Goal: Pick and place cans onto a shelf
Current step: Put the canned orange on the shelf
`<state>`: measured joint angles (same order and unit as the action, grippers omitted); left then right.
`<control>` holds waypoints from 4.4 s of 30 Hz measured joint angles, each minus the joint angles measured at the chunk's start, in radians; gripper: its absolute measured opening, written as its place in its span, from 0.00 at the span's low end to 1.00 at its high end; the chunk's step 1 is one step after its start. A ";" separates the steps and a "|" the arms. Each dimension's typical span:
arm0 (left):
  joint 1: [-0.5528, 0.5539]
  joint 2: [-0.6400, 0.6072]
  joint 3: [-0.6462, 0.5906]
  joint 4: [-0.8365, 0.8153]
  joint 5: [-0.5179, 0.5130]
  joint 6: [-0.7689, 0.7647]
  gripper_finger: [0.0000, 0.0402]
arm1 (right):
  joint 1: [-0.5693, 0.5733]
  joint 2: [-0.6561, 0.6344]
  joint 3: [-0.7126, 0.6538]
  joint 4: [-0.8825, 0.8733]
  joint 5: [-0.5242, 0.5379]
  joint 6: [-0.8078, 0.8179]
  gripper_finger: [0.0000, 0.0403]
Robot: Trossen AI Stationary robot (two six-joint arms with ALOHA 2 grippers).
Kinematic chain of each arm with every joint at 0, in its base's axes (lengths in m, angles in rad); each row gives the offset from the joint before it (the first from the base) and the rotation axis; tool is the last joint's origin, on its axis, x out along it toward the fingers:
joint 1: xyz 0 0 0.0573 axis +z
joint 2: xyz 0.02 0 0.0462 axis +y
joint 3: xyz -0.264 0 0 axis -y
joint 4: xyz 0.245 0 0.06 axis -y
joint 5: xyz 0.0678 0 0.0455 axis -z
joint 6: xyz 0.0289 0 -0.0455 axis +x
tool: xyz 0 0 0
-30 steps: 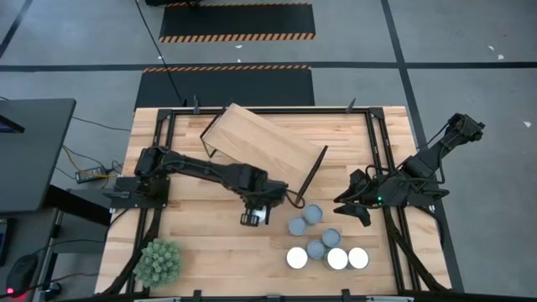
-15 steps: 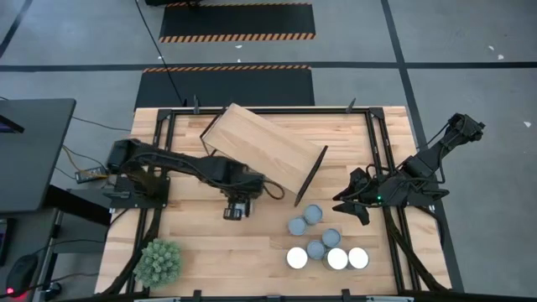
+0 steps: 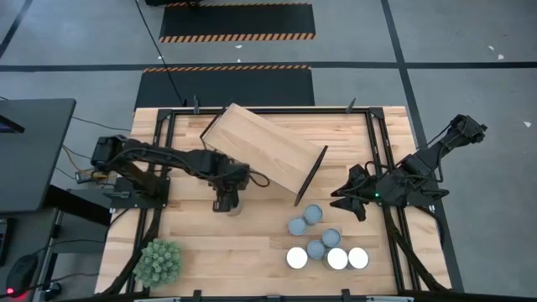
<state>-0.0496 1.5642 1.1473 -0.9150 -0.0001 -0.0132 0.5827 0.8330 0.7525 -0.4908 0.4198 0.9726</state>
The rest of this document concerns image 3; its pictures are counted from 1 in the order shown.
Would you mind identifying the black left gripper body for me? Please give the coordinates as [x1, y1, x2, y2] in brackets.
[212, 174, 249, 203]

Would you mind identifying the teal tuna can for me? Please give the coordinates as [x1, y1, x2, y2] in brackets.
[305, 239, 327, 261]

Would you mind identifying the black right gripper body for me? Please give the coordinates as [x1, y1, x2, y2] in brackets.
[363, 170, 406, 206]

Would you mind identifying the tall mixed vegetables can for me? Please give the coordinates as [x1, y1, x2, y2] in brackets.
[301, 203, 325, 227]

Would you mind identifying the green artificial plant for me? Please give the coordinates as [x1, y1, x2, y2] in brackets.
[132, 237, 184, 289]

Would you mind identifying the pink and green can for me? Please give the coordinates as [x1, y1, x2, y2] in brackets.
[321, 227, 343, 249]

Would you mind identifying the dark screen device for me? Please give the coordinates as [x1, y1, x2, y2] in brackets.
[0, 113, 25, 134]

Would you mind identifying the black floor cable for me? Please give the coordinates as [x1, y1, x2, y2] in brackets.
[133, 0, 188, 107]

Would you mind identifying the dark grey desk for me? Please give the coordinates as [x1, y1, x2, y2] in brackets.
[0, 98, 77, 215]

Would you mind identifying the red white tomato can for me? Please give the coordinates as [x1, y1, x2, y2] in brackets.
[287, 216, 308, 237]

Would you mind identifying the tall peach label can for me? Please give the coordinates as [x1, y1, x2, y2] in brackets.
[285, 246, 310, 270]

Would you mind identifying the silver lid tin can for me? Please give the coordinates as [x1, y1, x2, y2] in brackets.
[347, 246, 371, 270]

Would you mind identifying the carrots label tin can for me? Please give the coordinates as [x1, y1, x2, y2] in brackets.
[321, 247, 349, 272]

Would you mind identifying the wooden shelf with black frame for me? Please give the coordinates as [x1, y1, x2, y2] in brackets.
[199, 102, 329, 207]

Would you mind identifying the black aluminium table frame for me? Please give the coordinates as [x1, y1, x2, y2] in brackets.
[100, 95, 452, 302]

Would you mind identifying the black hazard-striped floor mat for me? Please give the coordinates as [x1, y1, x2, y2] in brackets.
[158, 2, 316, 44]
[133, 65, 315, 111]

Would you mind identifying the yellow cable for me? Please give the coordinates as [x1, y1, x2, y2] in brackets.
[61, 144, 108, 182]

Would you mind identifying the black computer mouse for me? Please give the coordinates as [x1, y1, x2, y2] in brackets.
[4, 253, 39, 297]

